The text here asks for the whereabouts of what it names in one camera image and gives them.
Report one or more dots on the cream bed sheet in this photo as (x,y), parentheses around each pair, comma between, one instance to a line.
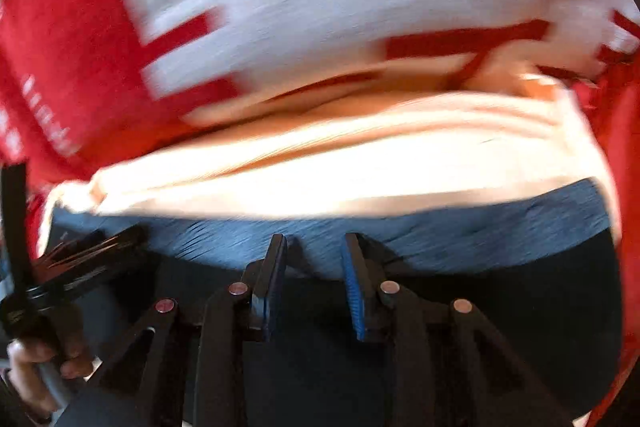
(350,157)

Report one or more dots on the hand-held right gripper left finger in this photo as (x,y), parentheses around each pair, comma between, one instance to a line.
(272,279)

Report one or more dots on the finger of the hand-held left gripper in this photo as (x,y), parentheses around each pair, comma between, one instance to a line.
(16,217)
(90,252)

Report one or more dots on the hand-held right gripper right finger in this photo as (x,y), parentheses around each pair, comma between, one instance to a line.
(355,294)

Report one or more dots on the red and white printed blanket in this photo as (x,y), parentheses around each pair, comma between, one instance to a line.
(75,32)

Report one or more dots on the black pants with grey waistband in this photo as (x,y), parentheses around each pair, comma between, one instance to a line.
(450,237)

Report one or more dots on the person's left hand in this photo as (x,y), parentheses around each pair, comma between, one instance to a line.
(27,372)

